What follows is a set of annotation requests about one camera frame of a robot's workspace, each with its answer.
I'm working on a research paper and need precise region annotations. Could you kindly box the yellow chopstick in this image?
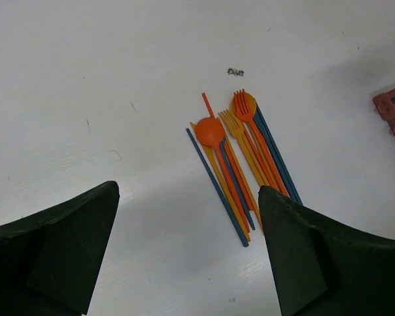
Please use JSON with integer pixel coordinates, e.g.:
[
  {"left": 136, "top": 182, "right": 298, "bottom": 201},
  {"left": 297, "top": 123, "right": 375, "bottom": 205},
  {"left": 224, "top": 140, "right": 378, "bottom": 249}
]
[{"left": 227, "top": 137, "right": 260, "bottom": 223}]

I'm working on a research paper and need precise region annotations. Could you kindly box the orange spoon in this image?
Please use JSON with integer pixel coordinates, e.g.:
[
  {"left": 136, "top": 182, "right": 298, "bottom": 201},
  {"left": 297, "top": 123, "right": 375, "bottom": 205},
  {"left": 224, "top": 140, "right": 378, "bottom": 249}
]
[{"left": 194, "top": 117, "right": 250, "bottom": 231}]

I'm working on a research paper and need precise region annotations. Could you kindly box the pink top container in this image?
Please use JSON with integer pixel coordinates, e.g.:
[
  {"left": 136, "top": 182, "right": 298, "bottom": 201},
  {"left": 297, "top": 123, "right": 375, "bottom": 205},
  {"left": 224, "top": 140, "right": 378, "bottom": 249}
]
[{"left": 372, "top": 88, "right": 395, "bottom": 132}]

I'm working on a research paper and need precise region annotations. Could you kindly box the yellow fork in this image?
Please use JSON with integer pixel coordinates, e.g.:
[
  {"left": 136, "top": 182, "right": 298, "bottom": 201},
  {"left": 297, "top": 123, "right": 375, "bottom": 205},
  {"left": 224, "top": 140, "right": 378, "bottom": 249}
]
[{"left": 219, "top": 110, "right": 269, "bottom": 186}]

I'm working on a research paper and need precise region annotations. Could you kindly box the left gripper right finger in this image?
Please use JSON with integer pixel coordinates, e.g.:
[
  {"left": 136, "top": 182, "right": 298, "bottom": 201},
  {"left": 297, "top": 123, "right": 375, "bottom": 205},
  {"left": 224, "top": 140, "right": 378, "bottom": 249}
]
[{"left": 258, "top": 186, "right": 395, "bottom": 315}]

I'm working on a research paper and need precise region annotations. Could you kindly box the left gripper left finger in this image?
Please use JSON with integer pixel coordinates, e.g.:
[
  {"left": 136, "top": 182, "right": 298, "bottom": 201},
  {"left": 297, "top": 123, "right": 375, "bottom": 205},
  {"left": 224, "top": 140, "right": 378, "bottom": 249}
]
[{"left": 0, "top": 180, "right": 120, "bottom": 315}]

